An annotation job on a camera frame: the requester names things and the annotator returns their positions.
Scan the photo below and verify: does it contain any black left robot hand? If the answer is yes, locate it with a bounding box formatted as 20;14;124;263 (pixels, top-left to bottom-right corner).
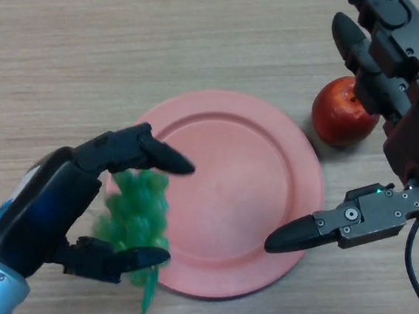
0;108;200;293

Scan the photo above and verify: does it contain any pink round plate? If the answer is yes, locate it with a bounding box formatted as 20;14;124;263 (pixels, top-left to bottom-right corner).
95;80;334;309

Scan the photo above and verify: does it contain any green plastic grape bunch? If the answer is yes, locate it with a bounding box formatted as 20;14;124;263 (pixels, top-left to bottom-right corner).
84;164;179;314

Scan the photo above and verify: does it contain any red apple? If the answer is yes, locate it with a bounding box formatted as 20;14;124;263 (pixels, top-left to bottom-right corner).
309;72;384;151

